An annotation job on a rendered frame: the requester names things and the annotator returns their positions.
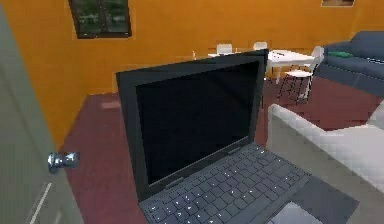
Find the dark grey laptop computer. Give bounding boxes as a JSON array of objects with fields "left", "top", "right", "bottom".
[{"left": 115, "top": 48, "right": 360, "bottom": 224}]

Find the dark blue sofa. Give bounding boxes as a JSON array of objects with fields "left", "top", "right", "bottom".
[{"left": 314, "top": 30, "right": 384, "bottom": 98}]

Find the white dining table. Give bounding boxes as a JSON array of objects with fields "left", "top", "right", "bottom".
[{"left": 207, "top": 49, "right": 316, "bottom": 85}]

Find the white chair with black legs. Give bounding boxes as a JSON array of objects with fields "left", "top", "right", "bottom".
[{"left": 277, "top": 45, "right": 325, "bottom": 104}]

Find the silver round door knob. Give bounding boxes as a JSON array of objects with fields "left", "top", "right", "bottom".
[{"left": 47, "top": 151, "right": 80, "bottom": 174}]

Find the green cloth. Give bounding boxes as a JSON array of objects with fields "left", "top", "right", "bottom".
[{"left": 327, "top": 50, "right": 354, "bottom": 59}]

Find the grey room door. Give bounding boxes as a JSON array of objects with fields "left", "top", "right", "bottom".
[{"left": 0, "top": 6, "right": 84, "bottom": 224}]

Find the framed wall picture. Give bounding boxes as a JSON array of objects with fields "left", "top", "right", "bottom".
[{"left": 321, "top": 0, "right": 355, "bottom": 8}]

